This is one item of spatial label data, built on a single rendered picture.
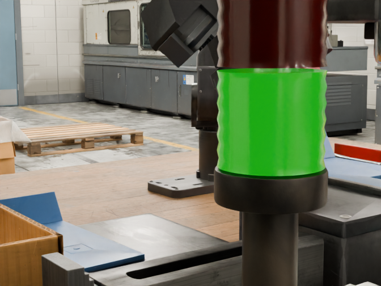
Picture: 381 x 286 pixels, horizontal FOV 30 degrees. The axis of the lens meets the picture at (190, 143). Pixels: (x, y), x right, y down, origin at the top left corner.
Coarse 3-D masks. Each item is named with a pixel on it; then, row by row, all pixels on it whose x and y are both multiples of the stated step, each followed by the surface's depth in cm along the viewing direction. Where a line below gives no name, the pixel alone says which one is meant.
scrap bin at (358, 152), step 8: (336, 144) 91; (344, 144) 90; (336, 152) 91; (344, 152) 90; (352, 152) 88; (360, 152) 87; (368, 152) 86; (376, 152) 85; (368, 160) 87; (376, 160) 85
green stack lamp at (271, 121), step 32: (224, 96) 24; (256, 96) 23; (288, 96) 23; (320, 96) 24; (224, 128) 24; (256, 128) 23; (288, 128) 23; (320, 128) 24; (224, 160) 24; (256, 160) 23; (288, 160) 23; (320, 160) 24
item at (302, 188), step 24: (216, 168) 25; (216, 192) 25; (240, 192) 24; (264, 192) 23; (288, 192) 23; (312, 192) 24; (264, 216) 24; (288, 216) 24; (264, 240) 25; (288, 240) 25; (264, 264) 25; (288, 264) 25
